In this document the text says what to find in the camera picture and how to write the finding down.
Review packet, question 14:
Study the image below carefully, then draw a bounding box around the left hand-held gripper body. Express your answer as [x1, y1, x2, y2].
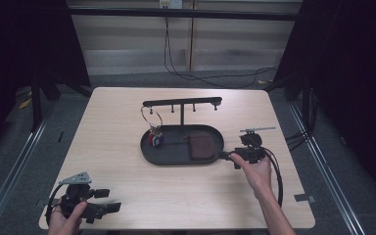
[58, 171, 109, 225]

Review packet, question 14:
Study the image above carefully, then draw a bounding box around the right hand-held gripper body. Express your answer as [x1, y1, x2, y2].
[233, 125, 277, 165]

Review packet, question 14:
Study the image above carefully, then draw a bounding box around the brown leather pouch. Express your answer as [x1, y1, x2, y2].
[183, 131, 217, 162]

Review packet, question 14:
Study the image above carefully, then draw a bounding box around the black key rack with tray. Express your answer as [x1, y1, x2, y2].
[139, 96, 225, 166]

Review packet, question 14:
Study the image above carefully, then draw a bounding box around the key bunch with colourful tags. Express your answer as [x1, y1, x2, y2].
[139, 105, 165, 148]

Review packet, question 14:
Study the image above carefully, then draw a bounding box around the person's right hand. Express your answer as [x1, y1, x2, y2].
[229, 152, 274, 201]

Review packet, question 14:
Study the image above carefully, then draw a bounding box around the person's left hand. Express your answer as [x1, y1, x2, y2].
[47, 201, 88, 235]

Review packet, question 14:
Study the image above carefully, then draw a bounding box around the grey tape piece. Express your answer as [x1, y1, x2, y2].
[34, 197, 52, 208]
[293, 193, 316, 204]

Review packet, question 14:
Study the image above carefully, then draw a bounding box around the black metal stand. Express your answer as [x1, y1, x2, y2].
[29, 76, 94, 133]

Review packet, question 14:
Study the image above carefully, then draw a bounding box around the yellow floor scrap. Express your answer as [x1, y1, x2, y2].
[18, 97, 33, 110]

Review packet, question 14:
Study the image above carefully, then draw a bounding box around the dark curtain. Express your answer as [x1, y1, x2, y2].
[273, 0, 376, 205]
[0, 0, 92, 158]

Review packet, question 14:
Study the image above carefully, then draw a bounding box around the black horizontal metal bar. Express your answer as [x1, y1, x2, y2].
[68, 7, 303, 23]

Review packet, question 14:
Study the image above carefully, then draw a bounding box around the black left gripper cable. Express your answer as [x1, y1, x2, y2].
[44, 183, 67, 227]

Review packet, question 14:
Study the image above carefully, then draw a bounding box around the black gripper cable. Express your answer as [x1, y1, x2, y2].
[44, 183, 67, 227]
[259, 146, 285, 208]

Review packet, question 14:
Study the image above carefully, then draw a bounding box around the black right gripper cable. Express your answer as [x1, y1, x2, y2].
[259, 146, 285, 208]

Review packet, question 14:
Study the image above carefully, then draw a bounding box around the black floor cable bundle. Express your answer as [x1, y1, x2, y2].
[285, 128, 312, 152]

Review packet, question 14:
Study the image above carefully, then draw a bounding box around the metal floor rail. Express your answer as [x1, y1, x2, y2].
[287, 101, 368, 235]
[0, 107, 55, 235]

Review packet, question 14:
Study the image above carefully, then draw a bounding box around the black wall cable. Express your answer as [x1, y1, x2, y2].
[163, 16, 279, 90]

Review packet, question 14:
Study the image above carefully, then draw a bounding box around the white wall socket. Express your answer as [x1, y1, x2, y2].
[159, 0, 184, 10]

